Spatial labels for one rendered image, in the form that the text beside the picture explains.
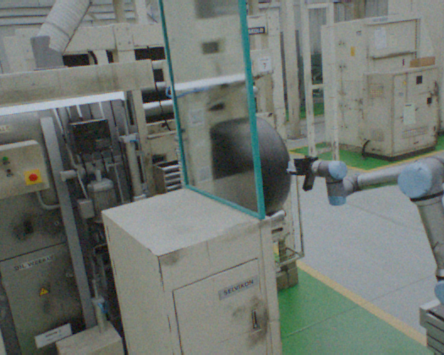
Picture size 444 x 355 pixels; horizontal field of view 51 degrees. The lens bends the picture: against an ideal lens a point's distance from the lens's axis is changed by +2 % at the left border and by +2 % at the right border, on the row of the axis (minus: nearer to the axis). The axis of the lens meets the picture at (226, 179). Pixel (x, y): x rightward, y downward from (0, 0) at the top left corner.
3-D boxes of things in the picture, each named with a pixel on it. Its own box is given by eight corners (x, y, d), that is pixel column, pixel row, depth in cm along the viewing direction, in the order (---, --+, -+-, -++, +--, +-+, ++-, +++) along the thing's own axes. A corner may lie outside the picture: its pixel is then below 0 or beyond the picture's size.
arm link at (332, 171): (337, 182, 189) (333, 163, 188) (318, 181, 199) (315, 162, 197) (350, 178, 193) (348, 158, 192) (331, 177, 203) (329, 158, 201)
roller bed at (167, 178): (169, 217, 267) (161, 168, 259) (159, 211, 280) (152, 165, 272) (199, 209, 277) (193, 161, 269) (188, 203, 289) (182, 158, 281)
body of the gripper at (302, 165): (304, 155, 215) (321, 155, 205) (306, 173, 217) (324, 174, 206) (292, 158, 211) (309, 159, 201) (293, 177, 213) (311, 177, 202)
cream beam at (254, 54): (184, 88, 243) (180, 59, 239) (165, 87, 264) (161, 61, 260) (275, 73, 272) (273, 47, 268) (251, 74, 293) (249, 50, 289)
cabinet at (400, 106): (392, 162, 652) (392, 73, 618) (363, 156, 702) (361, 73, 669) (439, 150, 689) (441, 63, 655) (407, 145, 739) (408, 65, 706)
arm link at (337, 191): (355, 199, 200) (352, 175, 198) (340, 207, 193) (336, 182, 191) (340, 199, 206) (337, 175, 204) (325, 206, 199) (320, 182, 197)
